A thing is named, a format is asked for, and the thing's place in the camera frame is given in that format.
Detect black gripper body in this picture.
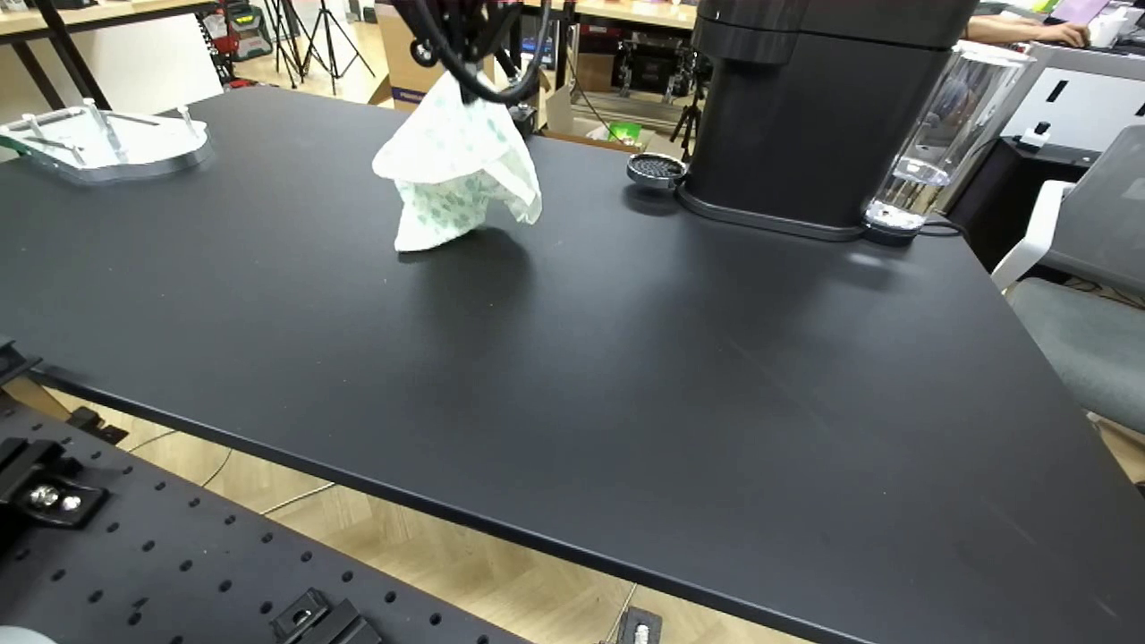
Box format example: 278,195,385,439
436,0,523,44

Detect white green floral cloth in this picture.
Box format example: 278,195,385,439
369,69,548,257

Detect thin tripod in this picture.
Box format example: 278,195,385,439
274,0,379,96

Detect small green item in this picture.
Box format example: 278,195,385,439
601,116,646,151

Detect small black tripod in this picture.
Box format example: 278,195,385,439
660,46,724,162

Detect white panel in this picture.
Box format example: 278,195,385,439
69,12,226,117

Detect black coffee machine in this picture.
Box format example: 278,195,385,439
676,0,984,248

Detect long wooden workbench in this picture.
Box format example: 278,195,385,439
0,0,229,116

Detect clear glass cup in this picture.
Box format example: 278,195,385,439
857,40,1037,241

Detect black perforated breadboard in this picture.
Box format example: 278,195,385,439
0,339,528,644

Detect white cabinet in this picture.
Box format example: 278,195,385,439
997,44,1145,162

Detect black clamp with metal bolt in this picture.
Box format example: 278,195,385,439
0,434,114,538

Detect grey office chair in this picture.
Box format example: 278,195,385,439
988,120,1145,439

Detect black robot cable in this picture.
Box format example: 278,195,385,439
391,0,558,108

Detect small black slotted bracket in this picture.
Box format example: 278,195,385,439
266,584,395,644

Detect small metal bracket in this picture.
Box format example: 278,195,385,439
613,600,665,644

